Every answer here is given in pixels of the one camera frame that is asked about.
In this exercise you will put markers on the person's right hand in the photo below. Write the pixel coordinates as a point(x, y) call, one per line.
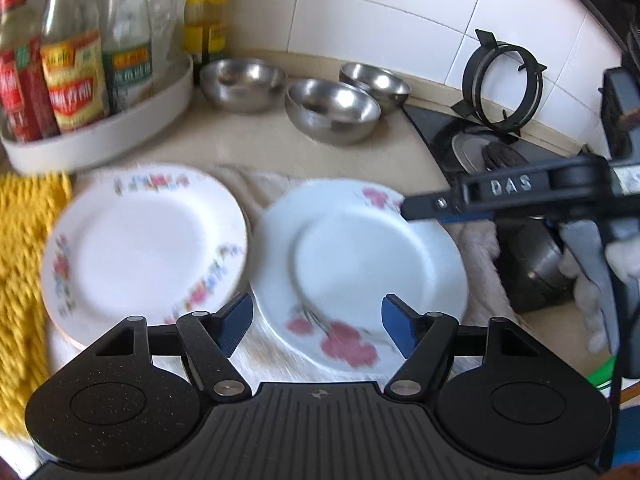
point(590, 310)

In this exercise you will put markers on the dark round stove knob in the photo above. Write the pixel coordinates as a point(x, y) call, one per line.
point(535, 265)

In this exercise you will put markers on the white oval tray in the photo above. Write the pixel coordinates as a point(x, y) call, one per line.
point(100, 130)

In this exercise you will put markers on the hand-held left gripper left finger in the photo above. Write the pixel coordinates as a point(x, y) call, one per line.
point(234, 324)

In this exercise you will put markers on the steel bowl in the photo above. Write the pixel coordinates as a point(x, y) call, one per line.
point(242, 82)
point(330, 110)
point(377, 82)

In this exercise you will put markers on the black gas stove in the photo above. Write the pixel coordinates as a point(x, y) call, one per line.
point(435, 125)

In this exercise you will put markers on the clear plastic bag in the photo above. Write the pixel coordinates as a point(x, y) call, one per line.
point(165, 10)

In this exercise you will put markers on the green plastic object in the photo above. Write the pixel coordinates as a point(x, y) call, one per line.
point(602, 372)

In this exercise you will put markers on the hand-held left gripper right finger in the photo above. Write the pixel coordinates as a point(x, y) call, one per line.
point(398, 324)

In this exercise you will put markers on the red label sauce bottle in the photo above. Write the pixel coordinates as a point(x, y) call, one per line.
point(20, 85)

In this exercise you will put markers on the pink flower white plate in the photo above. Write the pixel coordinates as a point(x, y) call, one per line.
point(350, 270)

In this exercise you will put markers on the green label bottle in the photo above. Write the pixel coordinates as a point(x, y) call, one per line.
point(127, 60)

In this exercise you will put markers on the white towel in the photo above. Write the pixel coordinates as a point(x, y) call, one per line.
point(477, 280)

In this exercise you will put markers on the yellow woven mat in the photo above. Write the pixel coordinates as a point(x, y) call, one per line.
point(22, 270)

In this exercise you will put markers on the yellow cap oil bottle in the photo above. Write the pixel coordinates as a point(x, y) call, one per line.
point(207, 15)

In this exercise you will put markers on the floral rim white plate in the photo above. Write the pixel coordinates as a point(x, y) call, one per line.
point(140, 245)

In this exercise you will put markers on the yellow label sauce bottle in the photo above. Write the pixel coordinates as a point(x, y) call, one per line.
point(72, 80)

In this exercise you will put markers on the stove burner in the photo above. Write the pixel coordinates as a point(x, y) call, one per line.
point(480, 152)

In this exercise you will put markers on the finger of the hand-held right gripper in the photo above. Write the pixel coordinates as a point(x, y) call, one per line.
point(505, 187)

